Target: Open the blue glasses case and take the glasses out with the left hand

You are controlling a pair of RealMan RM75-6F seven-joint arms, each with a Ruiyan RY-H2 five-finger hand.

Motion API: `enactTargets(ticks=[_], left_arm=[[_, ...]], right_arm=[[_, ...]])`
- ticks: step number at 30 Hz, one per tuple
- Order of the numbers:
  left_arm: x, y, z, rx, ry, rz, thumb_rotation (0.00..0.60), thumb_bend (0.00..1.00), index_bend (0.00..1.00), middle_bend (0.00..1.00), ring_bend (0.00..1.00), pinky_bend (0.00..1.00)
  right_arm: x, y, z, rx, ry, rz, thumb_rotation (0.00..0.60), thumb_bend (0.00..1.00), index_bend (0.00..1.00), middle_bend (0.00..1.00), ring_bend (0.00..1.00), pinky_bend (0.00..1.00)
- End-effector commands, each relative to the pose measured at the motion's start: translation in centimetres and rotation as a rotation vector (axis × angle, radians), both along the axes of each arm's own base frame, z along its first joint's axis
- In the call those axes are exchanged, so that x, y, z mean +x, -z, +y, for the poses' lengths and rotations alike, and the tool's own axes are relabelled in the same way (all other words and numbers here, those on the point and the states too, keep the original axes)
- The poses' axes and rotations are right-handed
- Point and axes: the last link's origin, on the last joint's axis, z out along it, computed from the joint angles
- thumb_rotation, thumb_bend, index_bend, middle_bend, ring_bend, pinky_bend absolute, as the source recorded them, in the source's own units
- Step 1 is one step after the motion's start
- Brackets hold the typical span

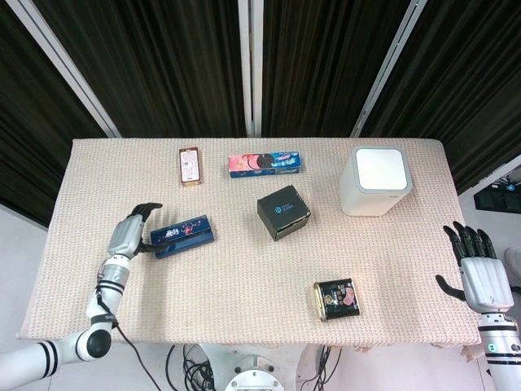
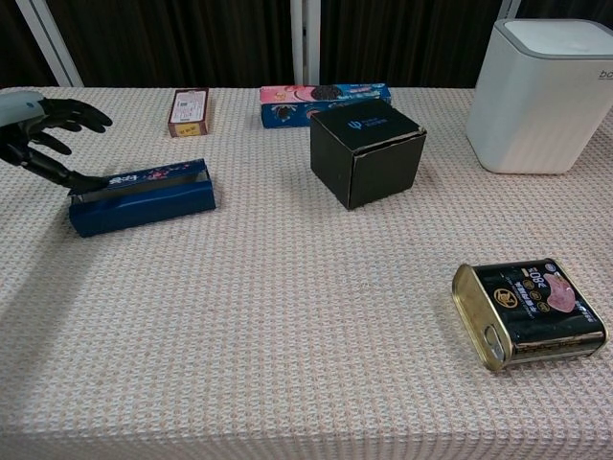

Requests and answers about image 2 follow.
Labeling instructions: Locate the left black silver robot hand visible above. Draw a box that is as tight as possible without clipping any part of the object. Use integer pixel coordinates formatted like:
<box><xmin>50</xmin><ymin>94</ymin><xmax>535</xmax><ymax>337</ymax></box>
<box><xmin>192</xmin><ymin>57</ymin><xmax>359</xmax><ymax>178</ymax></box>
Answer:
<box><xmin>0</xmin><ymin>89</ymin><xmax>114</xmax><ymax>196</ymax></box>

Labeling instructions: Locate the blue glasses case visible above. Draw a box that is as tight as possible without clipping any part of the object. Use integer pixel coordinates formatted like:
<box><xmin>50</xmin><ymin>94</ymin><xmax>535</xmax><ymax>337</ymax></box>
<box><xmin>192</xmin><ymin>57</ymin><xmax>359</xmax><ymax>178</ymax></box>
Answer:
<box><xmin>68</xmin><ymin>158</ymin><xmax>217</xmax><ymax>239</ymax></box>

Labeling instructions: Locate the small brown snack packet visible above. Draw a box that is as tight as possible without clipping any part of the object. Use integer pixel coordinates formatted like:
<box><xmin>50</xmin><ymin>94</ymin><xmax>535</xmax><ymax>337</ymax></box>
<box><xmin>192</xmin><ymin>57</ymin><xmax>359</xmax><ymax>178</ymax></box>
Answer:
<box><xmin>167</xmin><ymin>87</ymin><xmax>211</xmax><ymax>139</ymax></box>

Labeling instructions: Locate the pink blue cookie box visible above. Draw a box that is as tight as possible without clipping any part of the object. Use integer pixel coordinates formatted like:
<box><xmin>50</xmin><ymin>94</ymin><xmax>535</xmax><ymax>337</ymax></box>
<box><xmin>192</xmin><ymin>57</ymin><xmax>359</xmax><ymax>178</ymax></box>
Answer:
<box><xmin>259</xmin><ymin>82</ymin><xmax>393</xmax><ymax>129</ymax></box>

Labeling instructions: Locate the black cube cardboard box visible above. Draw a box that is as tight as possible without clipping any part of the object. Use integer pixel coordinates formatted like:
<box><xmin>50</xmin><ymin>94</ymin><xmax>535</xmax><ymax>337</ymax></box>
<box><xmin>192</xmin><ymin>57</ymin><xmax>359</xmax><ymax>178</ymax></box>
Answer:
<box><xmin>309</xmin><ymin>99</ymin><xmax>428</xmax><ymax>211</ymax></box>

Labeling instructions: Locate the beige woven tablecloth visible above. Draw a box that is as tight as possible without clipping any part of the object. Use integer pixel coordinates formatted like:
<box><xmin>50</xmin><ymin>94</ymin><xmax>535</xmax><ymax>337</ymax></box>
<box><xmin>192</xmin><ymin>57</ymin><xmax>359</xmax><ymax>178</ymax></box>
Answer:
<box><xmin>0</xmin><ymin>86</ymin><xmax>613</xmax><ymax>460</ymax></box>

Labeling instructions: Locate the white square trash bin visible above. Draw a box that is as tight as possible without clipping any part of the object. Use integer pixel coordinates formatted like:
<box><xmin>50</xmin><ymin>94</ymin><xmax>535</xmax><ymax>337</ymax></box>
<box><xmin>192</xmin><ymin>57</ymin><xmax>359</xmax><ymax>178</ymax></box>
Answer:
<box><xmin>465</xmin><ymin>17</ymin><xmax>613</xmax><ymax>175</ymax></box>

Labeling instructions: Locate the black gold luncheon meat can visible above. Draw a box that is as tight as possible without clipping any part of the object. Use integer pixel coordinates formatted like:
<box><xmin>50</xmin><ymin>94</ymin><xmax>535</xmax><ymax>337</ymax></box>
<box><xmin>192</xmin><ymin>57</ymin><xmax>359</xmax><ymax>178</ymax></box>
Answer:
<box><xmin>451</xmin><ymin>258</ymin><xmax>608</xmax><ymax>373</ymax></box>

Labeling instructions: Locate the silver aluminium extrusion bar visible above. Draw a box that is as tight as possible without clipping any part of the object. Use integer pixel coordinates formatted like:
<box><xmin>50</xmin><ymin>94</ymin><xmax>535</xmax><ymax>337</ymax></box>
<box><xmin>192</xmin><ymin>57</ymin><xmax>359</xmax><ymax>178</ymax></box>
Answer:
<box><xmin>14</xmin><ymin>0</ymin><xmax>85</xmax><ymax>88</ymax></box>
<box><xmin>289</xmin><ymin>0</ymin><xmax>321</xmax><ymax>87</ymax></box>
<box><xmin>497</xmin><ymin>0</ymin><xmax>522</xmax><ymax>23</ymax></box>

